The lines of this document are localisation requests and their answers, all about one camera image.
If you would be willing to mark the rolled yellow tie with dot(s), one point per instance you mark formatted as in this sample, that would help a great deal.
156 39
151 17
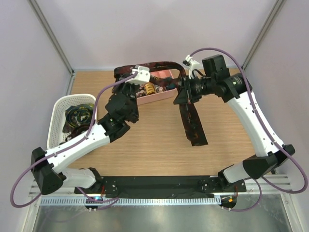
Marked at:
149 88

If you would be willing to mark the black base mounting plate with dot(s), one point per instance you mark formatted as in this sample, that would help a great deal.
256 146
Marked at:
162 187

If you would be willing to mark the rolled white floral tie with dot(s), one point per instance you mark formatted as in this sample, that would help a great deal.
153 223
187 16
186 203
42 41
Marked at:
159 89

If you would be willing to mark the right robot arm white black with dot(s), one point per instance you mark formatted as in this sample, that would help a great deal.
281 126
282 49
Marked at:
269 149

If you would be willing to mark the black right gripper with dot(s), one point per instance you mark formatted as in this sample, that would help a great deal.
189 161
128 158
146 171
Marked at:
186 95

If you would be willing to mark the pink divided organizer tray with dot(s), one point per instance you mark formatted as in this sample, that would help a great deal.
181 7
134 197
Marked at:
159 96

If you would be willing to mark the left aluminium frame post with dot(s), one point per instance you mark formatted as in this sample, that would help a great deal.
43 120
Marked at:
50 34

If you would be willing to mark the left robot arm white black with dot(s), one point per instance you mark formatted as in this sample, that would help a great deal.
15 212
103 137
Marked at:
50 168

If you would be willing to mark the aluminium frame post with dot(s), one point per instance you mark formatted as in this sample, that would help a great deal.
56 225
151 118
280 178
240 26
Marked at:
50 34
270 19

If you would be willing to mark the perforated metal cable rail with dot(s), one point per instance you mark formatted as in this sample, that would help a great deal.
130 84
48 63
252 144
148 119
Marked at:
83 201

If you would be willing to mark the white perforated plastic basket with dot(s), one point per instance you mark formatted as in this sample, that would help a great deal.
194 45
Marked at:
58 118

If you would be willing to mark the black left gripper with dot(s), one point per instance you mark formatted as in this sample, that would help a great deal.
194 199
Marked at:
117 87

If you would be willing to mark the right aluminium frame post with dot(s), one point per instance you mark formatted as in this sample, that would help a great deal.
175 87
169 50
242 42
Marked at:
270 19

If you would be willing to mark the dark red patterned tie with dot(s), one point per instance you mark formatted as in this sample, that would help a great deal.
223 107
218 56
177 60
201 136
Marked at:
189 115

